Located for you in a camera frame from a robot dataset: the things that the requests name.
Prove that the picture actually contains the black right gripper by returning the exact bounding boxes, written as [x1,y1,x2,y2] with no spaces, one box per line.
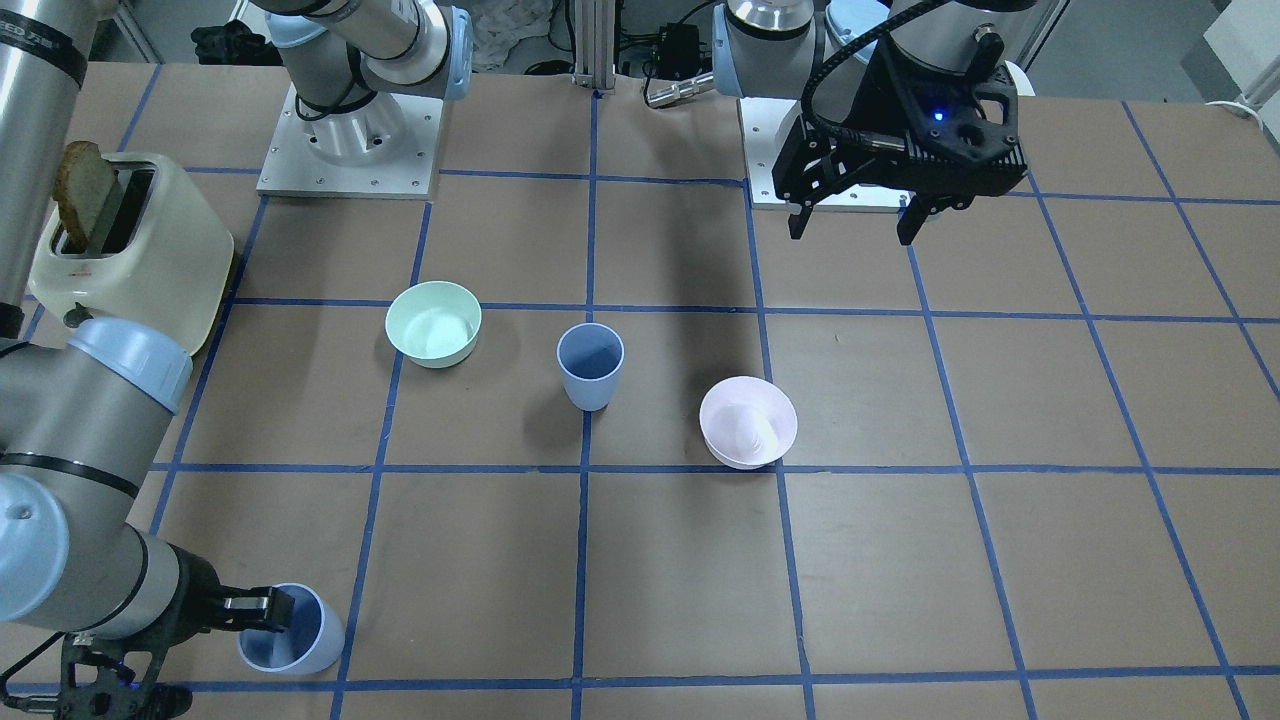
[55,544,294,719]

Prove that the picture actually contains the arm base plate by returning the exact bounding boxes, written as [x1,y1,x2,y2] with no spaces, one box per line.
[739,97,910,213]
[256,88,447,201]

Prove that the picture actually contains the blue cup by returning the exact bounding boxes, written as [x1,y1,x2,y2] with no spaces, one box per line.
[556,322,626,413]
[237,583,346,676]

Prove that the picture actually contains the aluminium frame post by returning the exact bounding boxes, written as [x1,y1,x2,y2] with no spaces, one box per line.
[571,1,618,95]

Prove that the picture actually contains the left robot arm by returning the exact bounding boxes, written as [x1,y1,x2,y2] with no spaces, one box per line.
[713,1,1032,246]

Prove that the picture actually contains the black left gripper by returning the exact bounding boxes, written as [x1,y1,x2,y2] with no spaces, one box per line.
[772,35,1029,247]

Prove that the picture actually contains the pink bowl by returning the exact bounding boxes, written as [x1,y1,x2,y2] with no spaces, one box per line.
[698,375,797,470]

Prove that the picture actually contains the mint green bowl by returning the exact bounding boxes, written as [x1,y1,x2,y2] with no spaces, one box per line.
[384,281,483,369]

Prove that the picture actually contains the toast slice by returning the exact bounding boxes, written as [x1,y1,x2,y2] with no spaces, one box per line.
[52,140,118,254]

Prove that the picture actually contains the cream white toaster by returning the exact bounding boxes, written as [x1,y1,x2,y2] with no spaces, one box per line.
[29,152,234,355]

